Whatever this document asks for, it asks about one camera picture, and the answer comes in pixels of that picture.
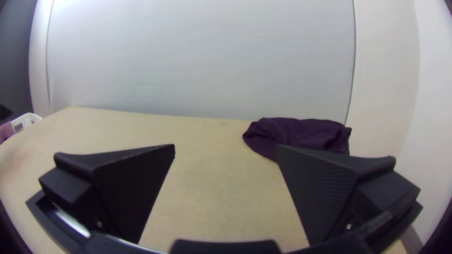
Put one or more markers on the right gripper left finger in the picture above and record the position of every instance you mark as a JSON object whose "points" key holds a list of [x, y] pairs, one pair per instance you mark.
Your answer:
{"points": [[120, 183]]}

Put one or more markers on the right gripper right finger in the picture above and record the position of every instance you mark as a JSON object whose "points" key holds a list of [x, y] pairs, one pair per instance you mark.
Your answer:
{"points": [[328, 190]]}

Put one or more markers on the black garment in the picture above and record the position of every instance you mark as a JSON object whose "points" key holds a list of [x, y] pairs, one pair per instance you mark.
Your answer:
{"points": [[296, 133]]}

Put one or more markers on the white laundry basket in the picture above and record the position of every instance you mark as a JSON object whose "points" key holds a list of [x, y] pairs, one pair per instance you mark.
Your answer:
{"points": [[25, 121]]}

